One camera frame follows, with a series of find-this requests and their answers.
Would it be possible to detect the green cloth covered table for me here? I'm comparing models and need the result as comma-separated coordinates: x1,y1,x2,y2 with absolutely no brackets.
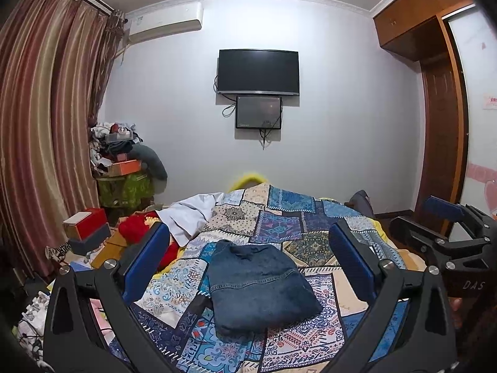
95,173,155,208

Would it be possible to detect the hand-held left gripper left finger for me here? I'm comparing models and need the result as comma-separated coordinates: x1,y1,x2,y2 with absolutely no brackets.
43,221,175,373

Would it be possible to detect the striped brown curtain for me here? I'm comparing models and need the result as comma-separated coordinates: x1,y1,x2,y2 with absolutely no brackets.
0,0,125,280

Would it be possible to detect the black wall television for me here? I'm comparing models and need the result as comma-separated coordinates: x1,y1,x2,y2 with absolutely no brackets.
216,48,301,97

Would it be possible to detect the brown cardboard box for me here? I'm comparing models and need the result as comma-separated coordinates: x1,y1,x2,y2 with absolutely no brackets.
90,231,130,270

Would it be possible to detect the dark grey box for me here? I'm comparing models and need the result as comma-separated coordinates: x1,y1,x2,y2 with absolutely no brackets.
68,223,113,256

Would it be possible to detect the wooden door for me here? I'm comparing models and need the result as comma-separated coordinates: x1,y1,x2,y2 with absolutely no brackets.
413,16,468,237

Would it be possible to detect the orange box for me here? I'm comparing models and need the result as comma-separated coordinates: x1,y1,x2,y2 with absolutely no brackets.
106,159,142,177

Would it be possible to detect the small wall monitor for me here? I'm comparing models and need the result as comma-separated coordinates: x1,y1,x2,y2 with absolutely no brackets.
235,94,283,130

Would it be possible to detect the zebra striped object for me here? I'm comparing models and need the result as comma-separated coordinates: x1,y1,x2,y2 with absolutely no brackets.
46,241,72,261

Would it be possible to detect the wooden overhead cabinet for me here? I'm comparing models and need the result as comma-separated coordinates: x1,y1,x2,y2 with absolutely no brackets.
373,0,476,62

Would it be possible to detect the dark grey cloth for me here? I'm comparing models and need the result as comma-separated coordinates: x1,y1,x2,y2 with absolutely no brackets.
134,145,168,181

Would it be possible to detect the white patterned cloth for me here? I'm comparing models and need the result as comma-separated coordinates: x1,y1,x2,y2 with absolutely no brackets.
11,288,55,373

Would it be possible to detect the white shirt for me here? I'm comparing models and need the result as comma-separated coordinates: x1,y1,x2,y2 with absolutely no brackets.
155,192,230,249

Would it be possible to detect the yellow cloth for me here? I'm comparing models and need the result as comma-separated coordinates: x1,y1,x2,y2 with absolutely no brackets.
227,171,270,193

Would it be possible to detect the white air conditioner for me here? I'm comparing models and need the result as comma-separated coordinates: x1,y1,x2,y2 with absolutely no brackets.
126,2,204,44

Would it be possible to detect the red white box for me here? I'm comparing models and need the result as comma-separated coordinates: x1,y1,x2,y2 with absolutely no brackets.
62,208,108,241

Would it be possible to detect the pile of clothes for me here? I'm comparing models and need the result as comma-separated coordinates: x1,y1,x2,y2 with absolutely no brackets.
89,122,144,164

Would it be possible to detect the blue denim jacket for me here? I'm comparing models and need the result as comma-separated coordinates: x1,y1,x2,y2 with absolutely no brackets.
207,240,324,337

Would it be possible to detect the purple grey backpack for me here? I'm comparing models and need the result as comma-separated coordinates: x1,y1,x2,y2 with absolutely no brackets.
345,190,375,218

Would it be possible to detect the person's right hand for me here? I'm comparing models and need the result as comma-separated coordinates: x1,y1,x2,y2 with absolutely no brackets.
448,296,467,333

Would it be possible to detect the red yellow green blanket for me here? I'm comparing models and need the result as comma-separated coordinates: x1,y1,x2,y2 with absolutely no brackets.
117,210,183,276

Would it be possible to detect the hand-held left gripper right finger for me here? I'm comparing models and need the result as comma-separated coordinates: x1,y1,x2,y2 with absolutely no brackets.
328,219,459,373

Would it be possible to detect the blue patchwork quilt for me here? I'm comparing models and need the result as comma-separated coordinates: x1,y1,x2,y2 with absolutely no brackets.
105,182,412,373

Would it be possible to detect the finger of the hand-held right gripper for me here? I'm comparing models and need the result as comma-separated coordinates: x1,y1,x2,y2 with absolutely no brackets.
423,195,495,242
389,215,451,276

